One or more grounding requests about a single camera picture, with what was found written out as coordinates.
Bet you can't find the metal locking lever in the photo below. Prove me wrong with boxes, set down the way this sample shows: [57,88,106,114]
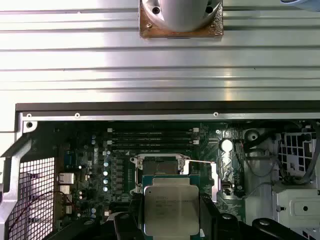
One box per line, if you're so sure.
[188,159,216,165]

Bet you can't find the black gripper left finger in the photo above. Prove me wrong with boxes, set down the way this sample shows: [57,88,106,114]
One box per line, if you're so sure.
[46,192,146,240]

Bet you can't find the square brown base plate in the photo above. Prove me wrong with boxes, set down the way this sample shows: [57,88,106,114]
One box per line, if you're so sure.
[138,4,224,39]

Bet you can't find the black PC case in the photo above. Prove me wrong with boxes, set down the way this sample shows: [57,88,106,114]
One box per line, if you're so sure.
[0,99,320,240]

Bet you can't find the silver drive cage bracket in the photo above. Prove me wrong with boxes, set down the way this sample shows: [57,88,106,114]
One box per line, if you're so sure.
[271,186,320,240]

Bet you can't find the green motherboard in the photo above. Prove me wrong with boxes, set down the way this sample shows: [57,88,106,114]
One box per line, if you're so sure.
[53,121,248,240]

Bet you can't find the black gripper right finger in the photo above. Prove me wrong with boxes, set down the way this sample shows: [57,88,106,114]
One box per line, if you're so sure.
[199,196,302,240]

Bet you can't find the silver CPU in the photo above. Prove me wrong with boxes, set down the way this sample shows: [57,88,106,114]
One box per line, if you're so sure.
[141,174,201,237]

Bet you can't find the CPU socket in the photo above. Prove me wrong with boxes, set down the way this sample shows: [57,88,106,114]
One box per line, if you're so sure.
[129,153,191,197]

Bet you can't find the black RAM slot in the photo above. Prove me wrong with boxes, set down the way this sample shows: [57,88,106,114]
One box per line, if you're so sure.
[111,145,196,153]
[107,139,200,146]
[111,133,196,140]
[107,127,200,134]

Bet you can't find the grey flat cable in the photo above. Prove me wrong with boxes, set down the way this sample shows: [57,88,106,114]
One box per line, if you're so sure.
[243,148,283,198]

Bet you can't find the round silver coin battery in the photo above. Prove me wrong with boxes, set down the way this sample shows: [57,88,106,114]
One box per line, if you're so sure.
[220,138,234,154]

